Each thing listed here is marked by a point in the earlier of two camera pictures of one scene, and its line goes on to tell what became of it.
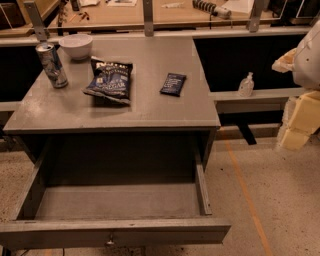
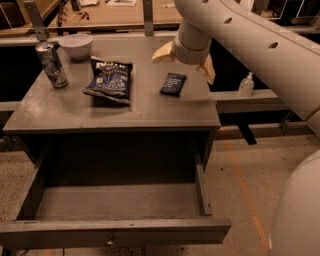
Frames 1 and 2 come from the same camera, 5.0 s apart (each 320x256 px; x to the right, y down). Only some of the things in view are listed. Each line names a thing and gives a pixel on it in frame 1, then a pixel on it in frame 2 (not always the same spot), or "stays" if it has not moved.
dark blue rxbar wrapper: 173,84 stays
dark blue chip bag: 110,79 stays
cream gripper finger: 285,62 -> 164,51
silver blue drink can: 53,65 stays
